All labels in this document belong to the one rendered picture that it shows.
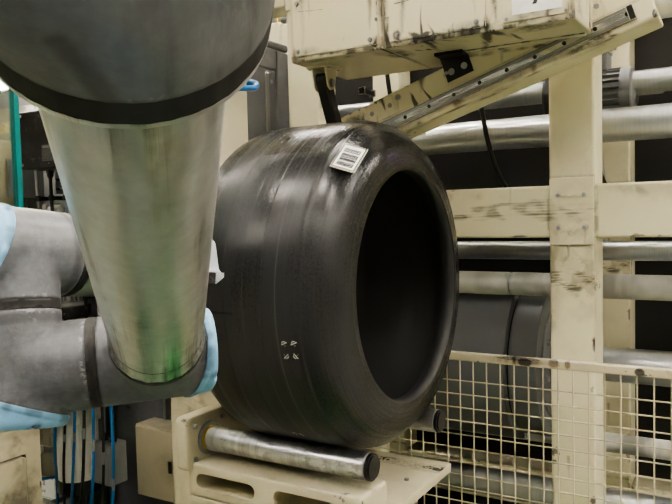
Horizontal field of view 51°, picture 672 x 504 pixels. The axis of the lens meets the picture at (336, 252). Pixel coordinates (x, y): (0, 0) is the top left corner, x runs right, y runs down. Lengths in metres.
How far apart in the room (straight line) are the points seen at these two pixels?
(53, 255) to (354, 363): 0.50
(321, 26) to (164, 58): 1.33
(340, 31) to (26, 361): 1.04
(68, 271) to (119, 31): 0.55
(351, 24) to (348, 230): 0.60
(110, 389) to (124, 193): 0.39
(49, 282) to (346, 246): 0.46
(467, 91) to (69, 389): 1.07
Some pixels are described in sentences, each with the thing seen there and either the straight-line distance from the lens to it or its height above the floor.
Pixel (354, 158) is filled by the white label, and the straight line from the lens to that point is 1.08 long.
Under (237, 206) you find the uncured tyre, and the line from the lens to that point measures 1.10.
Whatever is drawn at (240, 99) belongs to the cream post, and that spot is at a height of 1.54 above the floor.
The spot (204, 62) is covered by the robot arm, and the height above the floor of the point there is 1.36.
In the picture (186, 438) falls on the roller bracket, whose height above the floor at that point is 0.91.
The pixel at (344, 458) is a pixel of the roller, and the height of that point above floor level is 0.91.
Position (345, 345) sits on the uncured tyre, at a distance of 1.05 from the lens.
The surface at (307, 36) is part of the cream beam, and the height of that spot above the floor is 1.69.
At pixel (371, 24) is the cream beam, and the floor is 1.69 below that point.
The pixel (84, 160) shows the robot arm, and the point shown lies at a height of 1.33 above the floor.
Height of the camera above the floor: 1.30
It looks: 3 degrees down
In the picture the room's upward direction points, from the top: 1 degrees counter-clockwise
